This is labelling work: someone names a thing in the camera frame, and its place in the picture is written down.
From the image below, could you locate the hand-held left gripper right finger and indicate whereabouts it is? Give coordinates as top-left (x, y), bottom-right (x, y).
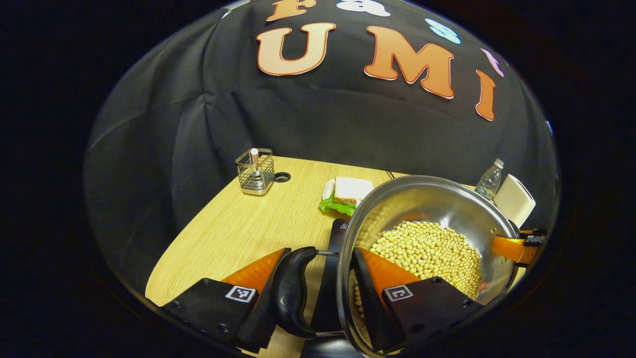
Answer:
top-left (352, 247), bottom-right (485, 354)

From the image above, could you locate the metal wire holder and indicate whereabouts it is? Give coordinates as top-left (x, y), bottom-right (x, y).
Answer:
top-left (235, 148), bottom-right (275, 196)

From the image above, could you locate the pile of soybeans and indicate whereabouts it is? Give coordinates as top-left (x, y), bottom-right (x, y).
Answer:
top-left (354, 221), bottom-right (482, 319)

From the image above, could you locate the clear plastic water bottle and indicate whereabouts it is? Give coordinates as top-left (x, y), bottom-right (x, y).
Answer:
top-left (475, 158), bottom-right (505, 200)

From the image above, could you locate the stainless steel pot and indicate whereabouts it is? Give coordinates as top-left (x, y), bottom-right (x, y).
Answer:
top-left (272, 175), bottom-right (522, 358)

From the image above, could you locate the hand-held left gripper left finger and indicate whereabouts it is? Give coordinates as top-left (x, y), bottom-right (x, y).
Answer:
top-left (159, 248), bottom-right (292, 354)

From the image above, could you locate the sandwich with lettuce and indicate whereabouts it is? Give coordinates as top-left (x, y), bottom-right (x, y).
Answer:
top-left (319, 177), bottom-right (375, 217)

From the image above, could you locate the black induction cooktop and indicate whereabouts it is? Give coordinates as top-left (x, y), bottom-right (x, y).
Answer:
top-left (301, 219), bottom-right (359, 358)

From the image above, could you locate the white toaster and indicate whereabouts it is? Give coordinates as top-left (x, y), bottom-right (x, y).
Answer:
top-left (493, 174), bottom-right (536, 228)

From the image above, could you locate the black backdrop cloth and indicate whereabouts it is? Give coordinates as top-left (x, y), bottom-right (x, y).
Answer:
top-left (84, 0), bottom-right (559, 299)

